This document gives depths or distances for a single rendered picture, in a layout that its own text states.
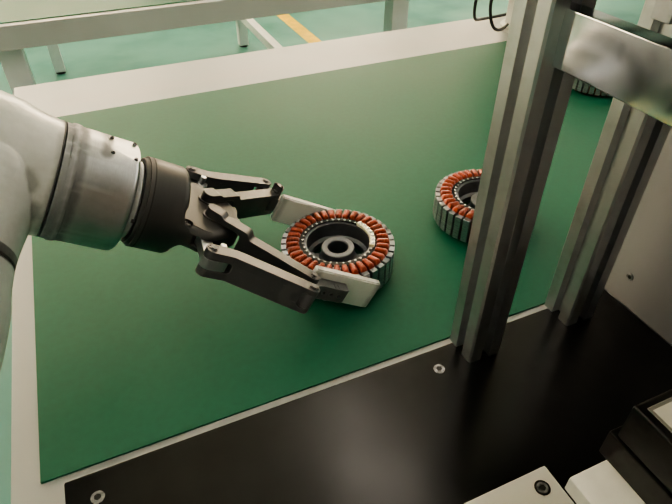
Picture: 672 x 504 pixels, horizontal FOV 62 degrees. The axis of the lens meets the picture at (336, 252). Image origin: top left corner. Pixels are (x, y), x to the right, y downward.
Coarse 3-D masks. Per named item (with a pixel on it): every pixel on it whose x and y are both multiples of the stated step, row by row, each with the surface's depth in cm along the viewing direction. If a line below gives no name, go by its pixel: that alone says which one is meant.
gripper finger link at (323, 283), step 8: (320, 280) 48; (328, 280) 49; (320, 288) 48; (328, 288) 48; (336, 288) 49; (344, 288) 49; (304, 296) 46; (320, 296) 48; (328, 296) 49; (336, 296) 49; (344, 296) 50; (304, 304) 46
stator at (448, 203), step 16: (448, 176) 65; (464, 176) 64; (480, 176) 64; (448, 192) 61; (464, 192) 64; (448, 208) 60; (464, 208) 59; (448, 224) 60; (464, 224) 58; (464, 240) 59
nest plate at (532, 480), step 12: (540, 468) 37; (516, 480) 36; (528, 480) 36; (540, 480) 36; (552, 480) 36; (492, 492) 36; (504, 492) 36; (516, 492) 36; (528, 492) 36; (540, 492) 36; (552, 492) 36; (564, 492) 36
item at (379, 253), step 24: (312, 216) 58; (336, 216) 58; (360, 216) 58; (288, 240) 55; (312, 240) 57; (336, 240) 56; (360, 240) 58; (384, 240) 55; (312, 264) 52; (336, 264) 52; (360, 264) 52; (384, 264) 52
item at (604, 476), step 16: (656, 400) 24; (640, 416) 24; (656, 416) 24; (624, 432) 25; (640, 432) 24; (656, 432) 23; (608, 448) 26; (624, 448) 25; (640, 448) 24; (656, 448) 24; (608, 464) 26; (624, 464) 25; (640, 464) 25; (656, 464) 24; (576, 480) 26; (592, 480) 26; (608, 480) 26; (624, 480) 26; (640, 480) 25; (656, 480) 24; (576, 496) 26; (592, 496) 25; (608, 496) 25; (624, 496) 25; (640, 496) 25; (656, 496) 24
